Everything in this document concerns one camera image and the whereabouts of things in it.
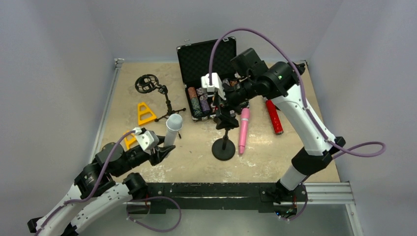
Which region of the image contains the white microphone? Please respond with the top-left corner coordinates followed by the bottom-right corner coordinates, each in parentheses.
top-left (163, 114), bottom-right (183, 147)

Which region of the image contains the red glitter microphone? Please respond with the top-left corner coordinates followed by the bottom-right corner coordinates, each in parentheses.
top-left (265, 100), bottom-right (284, 135)

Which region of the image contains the black round-base mic stand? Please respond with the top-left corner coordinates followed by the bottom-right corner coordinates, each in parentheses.
top-left (211, 108), bottom-right (239, 161)

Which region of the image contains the black tripod shock-mount stand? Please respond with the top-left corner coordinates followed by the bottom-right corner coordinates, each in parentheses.
top-left (131, 73), bottom-right (188, 135)

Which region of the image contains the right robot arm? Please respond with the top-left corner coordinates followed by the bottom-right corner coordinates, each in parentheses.
top-left (217, 48), bottom-right (346, 194)

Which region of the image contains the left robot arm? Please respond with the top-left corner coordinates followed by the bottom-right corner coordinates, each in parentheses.
top-left (28, 143), bottom-right (175, 236)

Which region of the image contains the yellow triangle stand lower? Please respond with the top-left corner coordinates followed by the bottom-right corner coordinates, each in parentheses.
top-left (123, 131), bottom-right (137, 150)

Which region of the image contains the yellow triangle stand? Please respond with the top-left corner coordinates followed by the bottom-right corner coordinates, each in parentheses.
top-left (123, 131), bottom-right (137, 150)
top-left (137, 102), bottom-right (157, 126)

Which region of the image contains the yellow triangle stand upper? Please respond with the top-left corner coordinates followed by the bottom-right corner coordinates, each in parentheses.
top-left (137, 102), bottom-right (157, 126)

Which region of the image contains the black rear round-base stand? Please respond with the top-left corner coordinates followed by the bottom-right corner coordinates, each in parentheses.
top-left (294, 63), bottom-right (306, 75)

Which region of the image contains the pink microphone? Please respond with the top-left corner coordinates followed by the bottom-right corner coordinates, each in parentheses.
top-left (238, 108), bottom-right (250, 155)

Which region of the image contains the black poker chip case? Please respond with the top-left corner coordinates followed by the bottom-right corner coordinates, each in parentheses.
top-left (176, 36), bottom-right (237, 121)

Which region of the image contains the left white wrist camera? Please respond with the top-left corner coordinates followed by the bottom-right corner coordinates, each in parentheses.
top-left (132, 127), bottom-right (160, 154)

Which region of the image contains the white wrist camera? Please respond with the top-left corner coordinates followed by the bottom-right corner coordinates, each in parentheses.
top-left (132, 127), bottom-right (160, 154)
top-left (201, 73), bottom-right (226, 100)

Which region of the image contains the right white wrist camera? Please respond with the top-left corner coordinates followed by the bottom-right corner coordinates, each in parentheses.
top-left (201, 73), bottom-right (226, 100)

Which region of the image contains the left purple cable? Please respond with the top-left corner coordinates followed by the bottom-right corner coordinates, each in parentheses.
top-left (34, 130), bottom-right (182, 236)

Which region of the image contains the purple cable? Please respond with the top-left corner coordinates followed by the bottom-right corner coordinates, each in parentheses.
top-left (208, 28), bottom-right (387, 222)
top-left (34, 130), bottom-right (182, 236)

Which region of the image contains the black front mounting rail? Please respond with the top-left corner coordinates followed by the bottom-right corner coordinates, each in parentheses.
top-left (147, 182), bottom-right (308, 214)

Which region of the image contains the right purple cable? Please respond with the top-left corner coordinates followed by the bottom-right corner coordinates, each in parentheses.
top-left (208, 28), bottom-right (387, 222)

